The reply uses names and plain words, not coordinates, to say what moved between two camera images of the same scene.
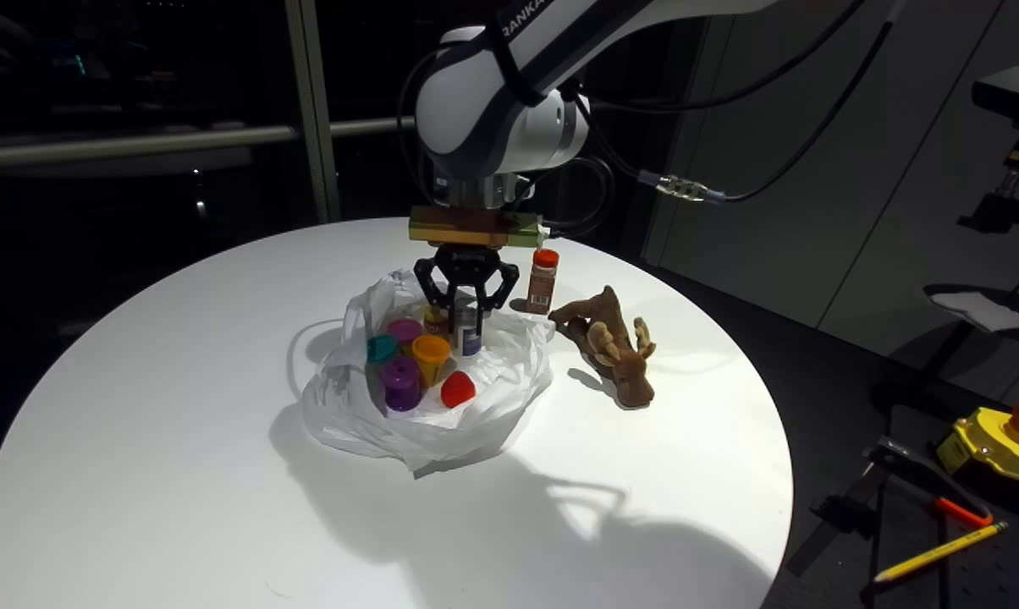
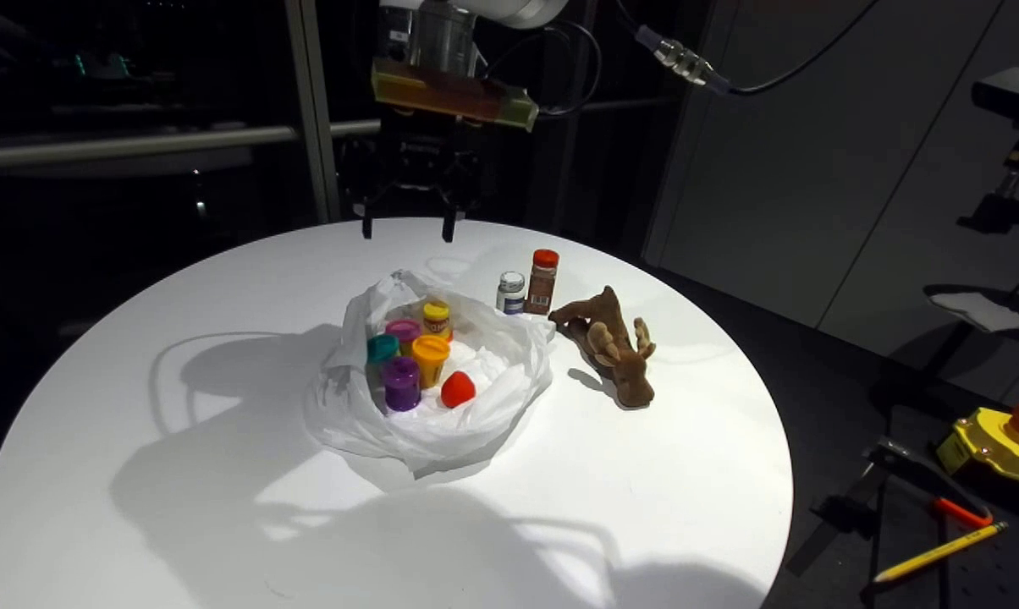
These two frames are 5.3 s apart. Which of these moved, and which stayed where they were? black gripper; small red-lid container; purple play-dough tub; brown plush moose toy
Moved: black gripper
Stayed: brown plush moose toy; purple play-dough tub; small red-lid container
